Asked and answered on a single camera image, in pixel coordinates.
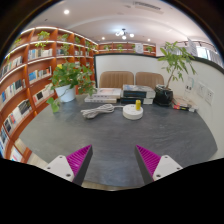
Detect round white power strip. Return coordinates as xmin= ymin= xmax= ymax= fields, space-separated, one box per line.
xmin=122 ymin=103 xmax=145 ymax=121

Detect red and black book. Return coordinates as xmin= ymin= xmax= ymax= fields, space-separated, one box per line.
xmin=171 ymin=103 xmax=198 ymax=113

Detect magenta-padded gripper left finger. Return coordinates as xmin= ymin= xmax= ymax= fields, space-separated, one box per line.
xmin=44 ymin=144 xmax=94 ymax=187

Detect tan-cover book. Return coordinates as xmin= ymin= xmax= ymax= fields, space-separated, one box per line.
xmin=173 ymin=95 xmax=196 ymax=108

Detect dark blue-spined book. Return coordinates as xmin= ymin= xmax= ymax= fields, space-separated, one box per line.
xmin=120 ymin=96 xmax=154 ymax=106

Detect white picture-cover book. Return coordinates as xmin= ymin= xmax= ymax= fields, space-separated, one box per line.
xmin=94 ymin=87 xmax=123 ymax=100

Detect coiled white power cable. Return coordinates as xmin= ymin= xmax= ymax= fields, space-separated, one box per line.
xmin=80 ymin=103 xmax=125 ymax=120

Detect small tree in black pot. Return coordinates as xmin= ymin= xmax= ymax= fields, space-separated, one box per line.
xmin=153 ymin=40 xmax=198 ymax=107

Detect recessed ceiling lights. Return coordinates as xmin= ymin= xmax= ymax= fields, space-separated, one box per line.
xmin=63 ymin=8 xmax=153 ymax=43

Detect tan upholstered chair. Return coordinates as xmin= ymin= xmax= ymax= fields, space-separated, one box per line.
xmin=99 ymin=70 xmax=135 ymax=90
xmin=134 ymin=71 xmax=165 ymax=90

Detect multi-bulb ceiling lamp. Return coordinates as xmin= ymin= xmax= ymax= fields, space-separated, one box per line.
xmin=115 ymin=28 xmax=135 ymax=41

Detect ceiling air vent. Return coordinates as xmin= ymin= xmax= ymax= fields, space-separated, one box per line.
xmin=133 ymin=1 xmax=164 ymax=14

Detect thin white book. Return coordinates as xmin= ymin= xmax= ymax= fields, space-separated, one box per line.
xmin=84 ymin=94 xmax=118 ymax=104

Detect white wall socket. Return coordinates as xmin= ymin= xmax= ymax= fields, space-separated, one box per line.
xmin=204 ymin=87 xmax=215 ymax=106
xmin=195 ymin=81 xmax=206 ymax=98

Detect orange wooden bookshelf unit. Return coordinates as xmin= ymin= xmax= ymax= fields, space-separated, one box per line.
xmin=0 ymin=26 xmax=100 ymax=164
xmin=98 ymin=41 xmax=157 ymax=56

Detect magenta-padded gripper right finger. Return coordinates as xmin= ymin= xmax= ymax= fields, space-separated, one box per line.
xmin=134 ymin=144 xmax=184 ymax=186

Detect clear acrylic sign stand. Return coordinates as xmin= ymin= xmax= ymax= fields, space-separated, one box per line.
xmin=184 ymin=76 xmax=195 ymax=100

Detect grey landscape-cover book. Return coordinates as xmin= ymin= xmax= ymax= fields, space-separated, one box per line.
xmin=122 ymin=84 xmax=157 ymax=99

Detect white window curtain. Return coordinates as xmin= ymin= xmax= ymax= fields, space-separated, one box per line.
xmin=196 ymin=44 xmax=223 ymax=68

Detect leafy plant in white pot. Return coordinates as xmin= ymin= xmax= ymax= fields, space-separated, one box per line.
xmin=46 ymin=61 xmax=98 ymax=114

